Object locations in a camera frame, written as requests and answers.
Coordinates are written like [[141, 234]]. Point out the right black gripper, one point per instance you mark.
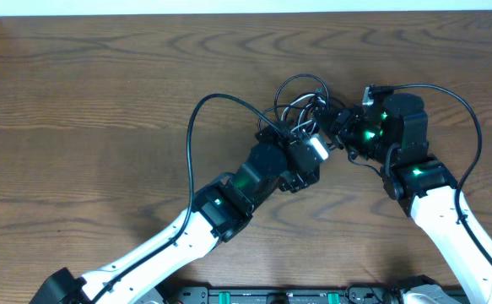
[[344, 117]]

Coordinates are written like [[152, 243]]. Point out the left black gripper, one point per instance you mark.
[[295, 141]]

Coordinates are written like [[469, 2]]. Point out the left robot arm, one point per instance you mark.
[[217, 213]]

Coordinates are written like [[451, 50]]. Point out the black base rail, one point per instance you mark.
[[353, 294]]

